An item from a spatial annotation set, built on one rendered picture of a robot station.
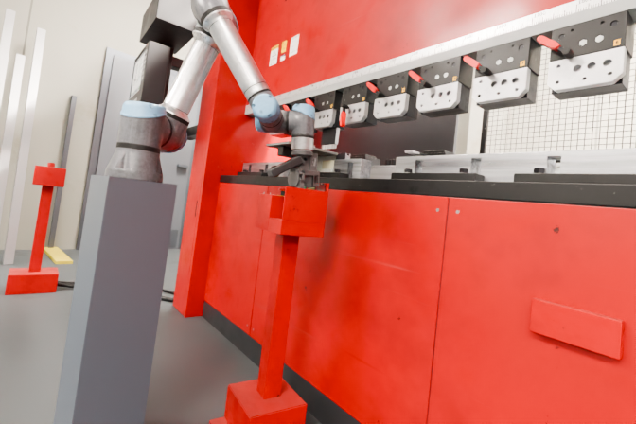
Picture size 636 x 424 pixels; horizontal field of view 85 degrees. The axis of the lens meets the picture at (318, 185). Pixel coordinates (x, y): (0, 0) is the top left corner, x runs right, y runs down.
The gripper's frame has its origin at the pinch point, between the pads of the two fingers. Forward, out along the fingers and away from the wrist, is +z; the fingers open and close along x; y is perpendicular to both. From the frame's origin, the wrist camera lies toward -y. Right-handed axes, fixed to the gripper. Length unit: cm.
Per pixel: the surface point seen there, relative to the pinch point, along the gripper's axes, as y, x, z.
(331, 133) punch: 35, 31, -33
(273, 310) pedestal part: -4.3, 3.3, 32.9
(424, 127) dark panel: 88, 23, -42
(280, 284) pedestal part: -2.5, 2.2, 24.1
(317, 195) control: 5.8, -4.9, -5.8
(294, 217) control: -2.3, -4.9, 1.3
